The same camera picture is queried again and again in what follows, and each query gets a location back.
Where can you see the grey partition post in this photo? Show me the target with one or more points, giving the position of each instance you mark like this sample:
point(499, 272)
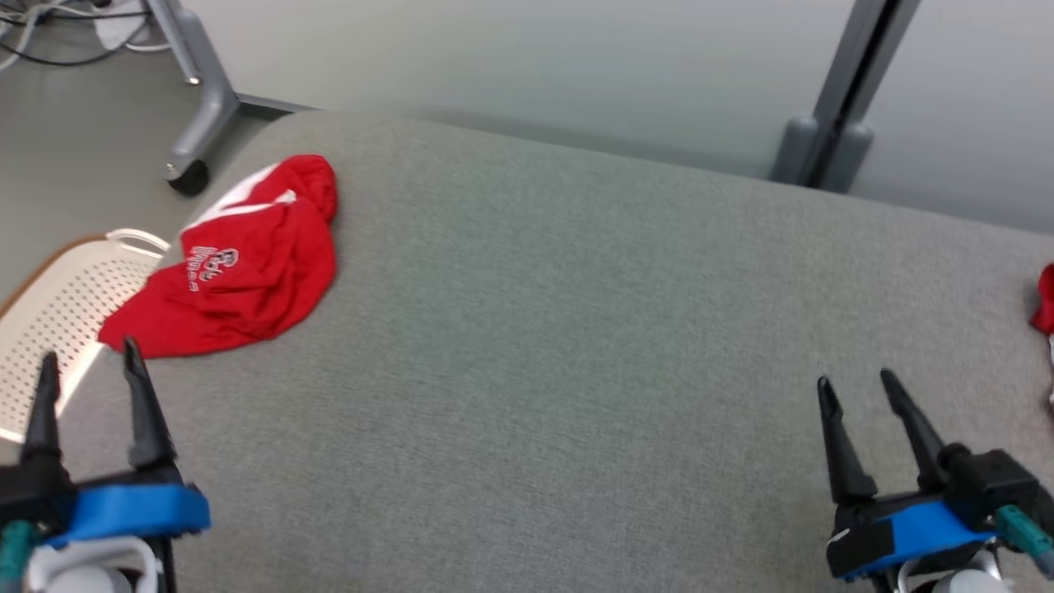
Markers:
point(848, 82)

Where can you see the red jersey with number 23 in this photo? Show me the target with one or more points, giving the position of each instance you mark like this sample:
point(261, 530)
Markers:
point(1046, 305)

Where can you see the blue banded left gripper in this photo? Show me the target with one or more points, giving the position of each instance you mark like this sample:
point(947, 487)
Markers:
point(132, 511)

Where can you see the red shorts with white stripe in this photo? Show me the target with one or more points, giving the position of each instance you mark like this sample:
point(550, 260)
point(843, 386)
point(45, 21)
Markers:
point(247, 288)

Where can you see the blue banded right gripper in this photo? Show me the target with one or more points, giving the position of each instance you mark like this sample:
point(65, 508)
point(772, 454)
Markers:
point(914, 531)

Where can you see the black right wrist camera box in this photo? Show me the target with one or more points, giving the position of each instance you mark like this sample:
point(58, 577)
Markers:
point(988, 486)

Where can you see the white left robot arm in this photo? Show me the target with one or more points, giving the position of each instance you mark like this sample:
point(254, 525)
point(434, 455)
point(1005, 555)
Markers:
point(82, 568)

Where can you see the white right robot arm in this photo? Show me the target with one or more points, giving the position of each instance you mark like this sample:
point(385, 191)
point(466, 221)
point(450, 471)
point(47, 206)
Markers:
point(972, 581)

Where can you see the white perforated laundry basket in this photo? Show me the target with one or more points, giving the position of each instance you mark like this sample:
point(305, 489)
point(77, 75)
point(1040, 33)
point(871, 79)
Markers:
point(66, 313)

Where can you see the white power strip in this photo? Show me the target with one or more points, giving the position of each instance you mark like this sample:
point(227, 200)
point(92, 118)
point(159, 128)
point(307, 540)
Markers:
point(115, 29)

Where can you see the grey stand leg with caster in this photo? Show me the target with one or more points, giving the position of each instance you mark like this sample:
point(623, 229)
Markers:
point(210, 99)

